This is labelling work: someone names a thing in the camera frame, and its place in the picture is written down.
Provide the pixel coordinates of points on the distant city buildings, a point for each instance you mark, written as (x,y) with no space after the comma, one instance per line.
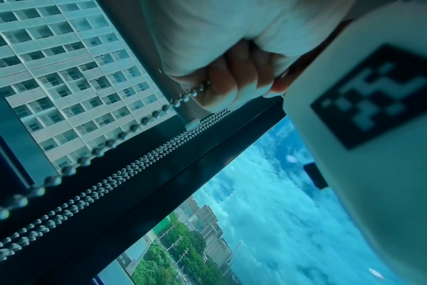
(209,231)

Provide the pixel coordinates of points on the person's left hand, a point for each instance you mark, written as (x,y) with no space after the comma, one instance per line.
(216,33)

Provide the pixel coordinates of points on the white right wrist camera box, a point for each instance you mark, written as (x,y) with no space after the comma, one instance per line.
(393,194)

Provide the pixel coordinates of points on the black window frame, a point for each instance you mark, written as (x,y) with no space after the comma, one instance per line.
(185,178)

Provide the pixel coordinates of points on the green roofed building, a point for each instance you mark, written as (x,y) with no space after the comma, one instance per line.
(162,225)

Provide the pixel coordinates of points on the tall grey apartment building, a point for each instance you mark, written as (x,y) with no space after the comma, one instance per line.
(58,69)

